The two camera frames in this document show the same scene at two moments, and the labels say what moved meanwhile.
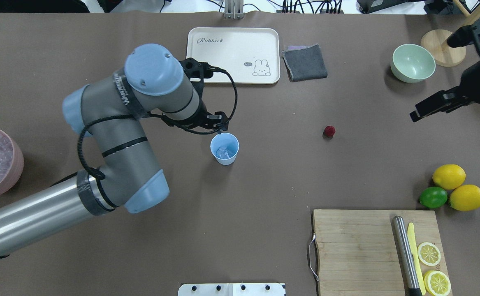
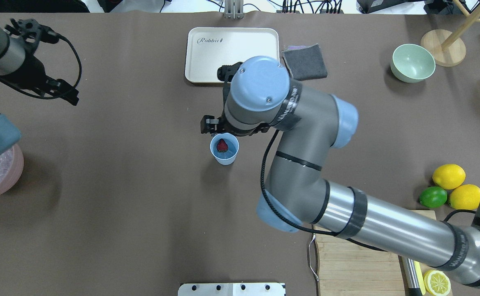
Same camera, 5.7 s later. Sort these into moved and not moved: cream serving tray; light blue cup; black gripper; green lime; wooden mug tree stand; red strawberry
Moved: black gripper; red strawberry
Not moved: light blue cup; green lime; wooden mug tree stand; cream serving tray
